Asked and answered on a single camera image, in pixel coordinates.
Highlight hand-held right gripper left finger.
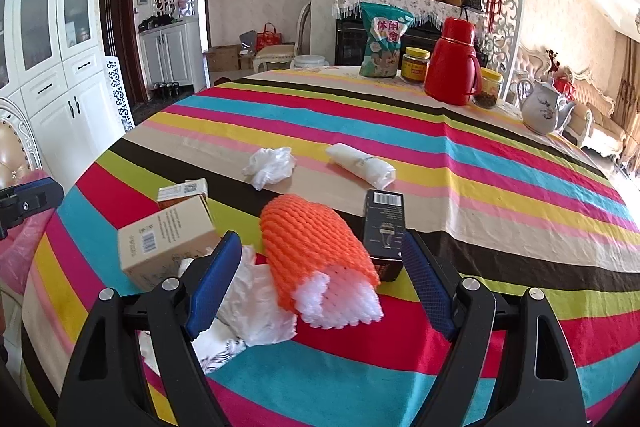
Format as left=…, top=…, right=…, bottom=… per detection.
left=56, top=230, right=243, bottom=427

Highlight yellow labelled jar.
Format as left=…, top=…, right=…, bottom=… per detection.
left=400, top=47, right=431, bottom=84

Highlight white plastic sheet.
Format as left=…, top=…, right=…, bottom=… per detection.
left=242, top=147, right=297, bottom=191

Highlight cream carved sofa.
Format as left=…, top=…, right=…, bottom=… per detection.
left=570, top=67, right=628, bottom=158

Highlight white black-printed paper bag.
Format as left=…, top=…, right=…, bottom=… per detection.
left=137, top=327, right=248, bottom=375

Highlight black cardboard box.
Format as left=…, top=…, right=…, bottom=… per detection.
left=362, top=189, right=407, bottom=284

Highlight cardboard box on floor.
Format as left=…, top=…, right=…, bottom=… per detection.
left=206, top=44, right=241, bottom=72

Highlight white porcelain teapot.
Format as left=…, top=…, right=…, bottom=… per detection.
left=517, top=79, right=576, bottom=136

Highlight small white orange box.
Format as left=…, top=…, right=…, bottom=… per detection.
left=157, top=178, right=217, bottom=228

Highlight dark wooden door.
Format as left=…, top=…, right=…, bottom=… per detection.
left=99, top=0, right=148, bottom=105

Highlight red thermos jug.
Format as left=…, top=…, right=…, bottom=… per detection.
left=424, top=17, right=483, bottom=106

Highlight low white shoe cabinet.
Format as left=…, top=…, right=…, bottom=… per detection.
left=137, top=19, right=206, bottom=90

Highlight white foam sheet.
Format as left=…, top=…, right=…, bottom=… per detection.
left=326, top=143, right=397, bottom=188

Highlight white chair cream cushion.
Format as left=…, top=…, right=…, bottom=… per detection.
left=252, top=2, right=313, bottom=72

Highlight brown cardboard box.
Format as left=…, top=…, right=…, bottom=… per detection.
left=117, top=195, right=222, bottom=292

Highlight striped colourful tablecloth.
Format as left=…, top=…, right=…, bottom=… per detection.
left=22, top=66, right=640, bottom=427

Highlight pink trash bag bin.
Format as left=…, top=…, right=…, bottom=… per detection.
left=0, top=202, right=56, bottom=298

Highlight black bags on cabinet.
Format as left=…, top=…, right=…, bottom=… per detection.
left=137, top=14, right=173, bottom=32

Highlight tall white glass-door cabinet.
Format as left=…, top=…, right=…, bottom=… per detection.
left=0, top=0, right=128, bottom=188

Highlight white round stool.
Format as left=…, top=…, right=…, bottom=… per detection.
left=291, top=54, right=328, bottom=70

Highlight glass jar yellow lid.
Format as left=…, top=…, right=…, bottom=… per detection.
left=472, top=68, right=504, bottom=110

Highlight beige tufted white-framed chair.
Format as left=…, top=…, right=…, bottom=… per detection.
left=0, top=99, right=43, bottom=188

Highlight row of dark shoes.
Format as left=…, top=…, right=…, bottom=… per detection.
left=150, top=82, right=181, bottom=100

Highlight brown patterned curtain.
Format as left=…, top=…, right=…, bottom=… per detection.
left=612, top=32, right=640, bottom=158

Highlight red handbag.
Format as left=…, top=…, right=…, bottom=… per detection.
left=256, top=23, right=283, bottom=52

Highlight orange and white foam net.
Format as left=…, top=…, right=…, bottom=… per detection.
left=260, top=194, right=383, bottom=329

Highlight black piano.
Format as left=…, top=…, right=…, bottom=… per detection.
left=334, top=18, right=488, bottom=68

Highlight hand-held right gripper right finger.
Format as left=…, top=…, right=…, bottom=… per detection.
left=400, top=231, right=587, bottom=427

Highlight white blue patterned panel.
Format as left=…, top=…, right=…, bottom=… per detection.
left=102, top=57, right=136, bottom=132

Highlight white plastic bag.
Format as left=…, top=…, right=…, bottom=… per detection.
left=177, top=246, right=298, bottom=348

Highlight green snack bag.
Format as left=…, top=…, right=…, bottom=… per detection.
left=359, top=2, right=417, bottom=79

